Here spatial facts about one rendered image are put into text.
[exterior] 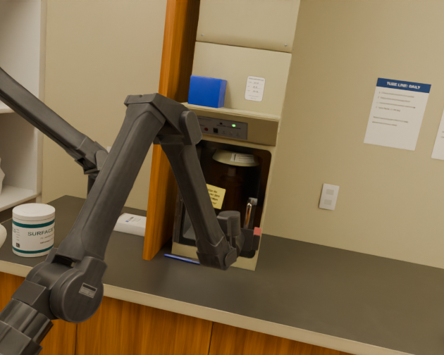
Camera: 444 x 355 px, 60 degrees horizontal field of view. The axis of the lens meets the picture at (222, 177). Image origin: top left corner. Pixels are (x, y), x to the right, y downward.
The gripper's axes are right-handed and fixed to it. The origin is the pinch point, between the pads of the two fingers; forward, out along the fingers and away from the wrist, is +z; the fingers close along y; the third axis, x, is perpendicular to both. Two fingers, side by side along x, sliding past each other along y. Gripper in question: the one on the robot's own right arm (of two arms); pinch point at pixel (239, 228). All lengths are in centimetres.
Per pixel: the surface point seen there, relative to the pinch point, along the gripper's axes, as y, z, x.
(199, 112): 18.2, 5.0, -34.0
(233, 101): 9.5, 15.3, -38.8
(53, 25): 105, 58, -62
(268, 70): -1, 15, -50
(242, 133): 4.3, 10.1, -28.9
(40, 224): 65, -6, 9
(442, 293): -76, 31, 22
